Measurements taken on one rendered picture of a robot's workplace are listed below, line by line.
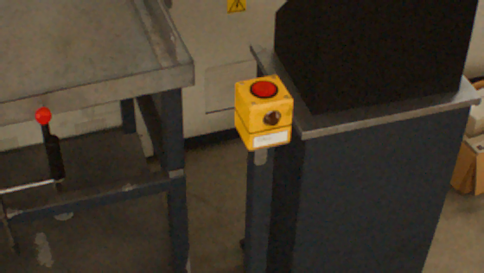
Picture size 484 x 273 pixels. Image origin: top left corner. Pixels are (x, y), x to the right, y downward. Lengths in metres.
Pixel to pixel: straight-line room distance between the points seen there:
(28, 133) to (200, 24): 0.65
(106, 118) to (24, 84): 0.93
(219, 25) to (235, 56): 0.14
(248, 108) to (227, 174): 1.18
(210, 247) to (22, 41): 0.95
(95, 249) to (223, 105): 0.72
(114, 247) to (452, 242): 1.04
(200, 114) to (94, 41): 0.94
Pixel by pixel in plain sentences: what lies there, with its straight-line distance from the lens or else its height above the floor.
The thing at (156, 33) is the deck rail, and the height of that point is 0.85.
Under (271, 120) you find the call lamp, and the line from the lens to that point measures 1.23.
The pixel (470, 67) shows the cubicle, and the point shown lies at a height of 0.12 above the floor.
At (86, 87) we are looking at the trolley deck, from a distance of 1.39.
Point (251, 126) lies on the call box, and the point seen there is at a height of 0.86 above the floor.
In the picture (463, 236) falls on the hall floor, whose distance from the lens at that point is 2.32.
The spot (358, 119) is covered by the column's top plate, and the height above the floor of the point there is 0.75.
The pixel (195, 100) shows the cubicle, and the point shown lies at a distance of 2.34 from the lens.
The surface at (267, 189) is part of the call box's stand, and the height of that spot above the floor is 0.67.
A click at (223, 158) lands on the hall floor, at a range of 2.45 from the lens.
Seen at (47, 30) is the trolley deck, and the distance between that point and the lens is 1.57.
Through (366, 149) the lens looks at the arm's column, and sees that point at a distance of 1.53.
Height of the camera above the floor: 1.66
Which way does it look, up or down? 41 degrees down
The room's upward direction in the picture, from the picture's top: 2 degrees clockwise
